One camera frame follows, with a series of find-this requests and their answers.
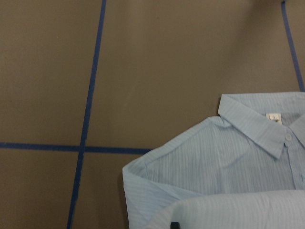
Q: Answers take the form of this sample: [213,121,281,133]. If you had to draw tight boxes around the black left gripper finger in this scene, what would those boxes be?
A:
[170,222,180,229]

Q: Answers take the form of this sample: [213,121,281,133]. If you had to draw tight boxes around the light blue button shirt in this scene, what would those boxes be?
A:
[122,92,305,229]

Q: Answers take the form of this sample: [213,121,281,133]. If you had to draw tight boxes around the brown paper table cover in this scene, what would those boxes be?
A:
[0,0,299,229]

